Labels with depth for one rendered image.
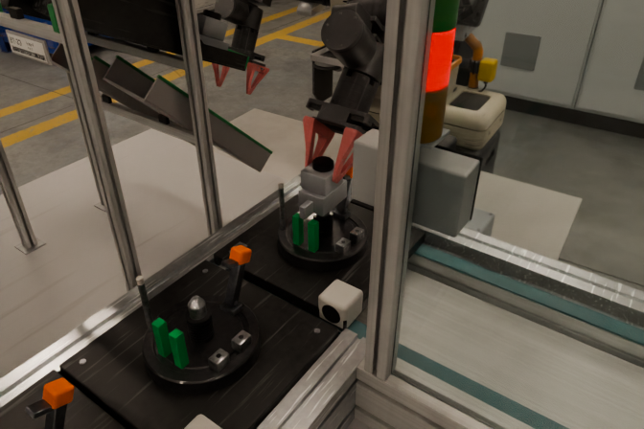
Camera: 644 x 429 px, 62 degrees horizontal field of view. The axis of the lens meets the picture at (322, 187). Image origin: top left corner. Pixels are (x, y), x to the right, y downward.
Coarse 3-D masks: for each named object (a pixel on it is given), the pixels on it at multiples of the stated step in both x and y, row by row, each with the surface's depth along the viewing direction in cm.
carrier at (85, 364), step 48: (144, 288) 61; (192, 288) 74; (144, 336) 64; (192, 336) 63; (240, 336) 62; (288, 336) 67; (336, 336) 68; (96, 384) 61; (144, 384) 61; (192, 384) 58; (240, 384) 61; (288, 384) 61
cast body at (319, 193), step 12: (324, 156) 76; (312, 168) 75; (324, 168) 74; (312, 180) 74; (324, 180) 73; (300, 192) 76; (312, 192) 75; (324, 192) 74; (336, 192) 76; (300, 204) 77; (312, 204) 75; (324, 204) 74; (336, 204) 77; (300, 216) 75
